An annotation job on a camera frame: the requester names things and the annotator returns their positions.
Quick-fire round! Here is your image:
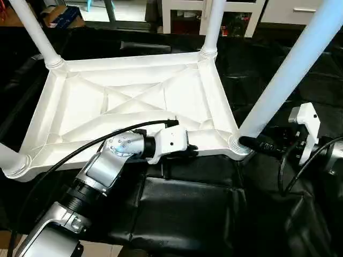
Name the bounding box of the white plastic table leg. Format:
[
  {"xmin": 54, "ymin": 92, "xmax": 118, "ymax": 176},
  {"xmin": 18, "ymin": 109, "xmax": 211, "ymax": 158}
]
[
  {"xmin": 228, "ymin": 0, "xmax": 343, "ymax": 156},
  {"xmin": 199, "ymin": 0, "xmax": 227, "ymax": 58},
  {"xmin": 0, "ymin": 142, "xmax": 32, "ymax": 178},
  {"xmin": 8, "ymin": 0, "xmax": 66, "ymax": 70}
]

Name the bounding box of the white plastic table top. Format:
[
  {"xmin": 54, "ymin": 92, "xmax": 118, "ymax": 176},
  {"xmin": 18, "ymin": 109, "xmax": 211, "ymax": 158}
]
[{"xmin": 0, "ymin": 51, "xmax": 252, "ymax": 183}]

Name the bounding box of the black work mat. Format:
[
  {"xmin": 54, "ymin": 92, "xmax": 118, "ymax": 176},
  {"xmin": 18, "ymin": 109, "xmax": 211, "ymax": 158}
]
[{"xmin": 0, "ymin": 24, "xmax": 343, "ymax": 257}]

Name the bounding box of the white drawer unit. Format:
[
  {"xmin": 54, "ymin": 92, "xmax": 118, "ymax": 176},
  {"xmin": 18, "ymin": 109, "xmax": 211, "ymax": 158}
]
[{"xmin": 260, "ymin": 0, "xmax": 323, "ymax": 26}]

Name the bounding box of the white glass door cabinet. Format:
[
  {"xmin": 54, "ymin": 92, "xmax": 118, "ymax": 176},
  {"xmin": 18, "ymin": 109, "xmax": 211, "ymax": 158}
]
[{"xmin": 161, "ymin": 0, "xmax": 266, "ymax": 38}]

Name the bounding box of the grey metal pole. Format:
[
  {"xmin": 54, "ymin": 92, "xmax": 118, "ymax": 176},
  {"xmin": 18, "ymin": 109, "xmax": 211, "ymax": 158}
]
[{"xmin": 105, "ymin": 0, "xmax": 116, "ymax": 22}]

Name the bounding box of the blue box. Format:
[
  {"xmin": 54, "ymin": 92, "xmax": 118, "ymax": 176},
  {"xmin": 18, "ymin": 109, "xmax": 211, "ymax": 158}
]
[{"xmin": 46, "ymin": 6, "xmax": 85, "ymax": 28}]

